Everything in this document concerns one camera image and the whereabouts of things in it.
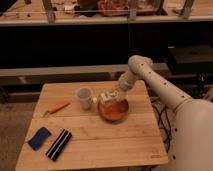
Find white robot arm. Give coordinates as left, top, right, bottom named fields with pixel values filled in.
left=118, top=55, right=213, bottom=171

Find black cables on floor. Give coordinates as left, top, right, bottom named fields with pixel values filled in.
left=151, top=98, right=173, bottom=152

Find wooden table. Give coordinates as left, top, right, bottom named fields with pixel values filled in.
left=16, top=81, right=168, bottom=171

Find orange ceramic bowl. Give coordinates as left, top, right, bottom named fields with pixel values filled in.
left=97, top=99, right=129, bottom=122

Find blue sponge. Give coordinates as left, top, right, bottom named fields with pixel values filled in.
left=28, top=127, right=51, bottom=150

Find black box on right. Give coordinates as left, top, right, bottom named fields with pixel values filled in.
left=166, top=45, right=213, bottom=74

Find translucent plastic cup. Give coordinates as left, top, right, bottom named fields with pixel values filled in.
left=76, top=87, right=92, bottom=110

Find clear plastic bottle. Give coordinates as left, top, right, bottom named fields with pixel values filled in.
left=92, top=90, right=119, bottom=103

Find long metal shelf rail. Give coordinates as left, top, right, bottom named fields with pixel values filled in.
left=0, top=63, right=170, bottom=78

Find black white striped block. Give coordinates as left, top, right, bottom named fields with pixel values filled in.
left=45, top=129, right=72, bottom=161

